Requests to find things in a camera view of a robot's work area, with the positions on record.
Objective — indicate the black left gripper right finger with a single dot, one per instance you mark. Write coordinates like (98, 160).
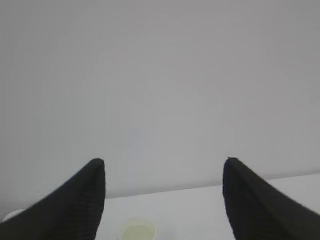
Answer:
(258, 211)

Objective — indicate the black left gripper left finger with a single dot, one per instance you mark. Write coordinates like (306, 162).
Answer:
(72, 212)

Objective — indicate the white paper cup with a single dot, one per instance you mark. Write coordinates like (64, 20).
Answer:
(138, 228)

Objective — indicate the white object at table edge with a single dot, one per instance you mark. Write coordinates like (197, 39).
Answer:
(13, 214)

